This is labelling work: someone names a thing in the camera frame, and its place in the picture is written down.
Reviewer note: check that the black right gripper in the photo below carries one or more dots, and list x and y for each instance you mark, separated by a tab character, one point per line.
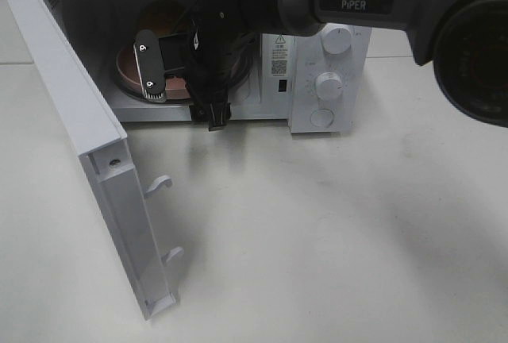
212	65

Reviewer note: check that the pink plate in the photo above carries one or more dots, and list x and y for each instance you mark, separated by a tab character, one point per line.
129	82

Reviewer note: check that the burger bun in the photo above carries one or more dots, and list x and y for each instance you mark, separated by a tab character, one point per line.
163	17

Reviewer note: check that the white microwave door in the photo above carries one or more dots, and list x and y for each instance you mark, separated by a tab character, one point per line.
100	143

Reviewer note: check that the round door release button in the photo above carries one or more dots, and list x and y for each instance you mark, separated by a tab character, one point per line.
322	118

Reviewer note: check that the white timer knob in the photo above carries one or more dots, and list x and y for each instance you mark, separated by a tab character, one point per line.
328	86

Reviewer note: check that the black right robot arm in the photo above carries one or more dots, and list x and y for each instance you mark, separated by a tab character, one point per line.
465	40

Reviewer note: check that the white warning label sticker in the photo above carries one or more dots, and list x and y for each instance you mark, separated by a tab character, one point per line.
280	53

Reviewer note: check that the white microwave oven body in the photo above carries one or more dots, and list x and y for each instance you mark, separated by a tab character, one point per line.
310	82

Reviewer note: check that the upper white power knob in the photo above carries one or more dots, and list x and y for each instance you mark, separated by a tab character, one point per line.
336	39

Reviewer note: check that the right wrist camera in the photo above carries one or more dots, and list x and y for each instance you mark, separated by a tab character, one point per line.
150	66

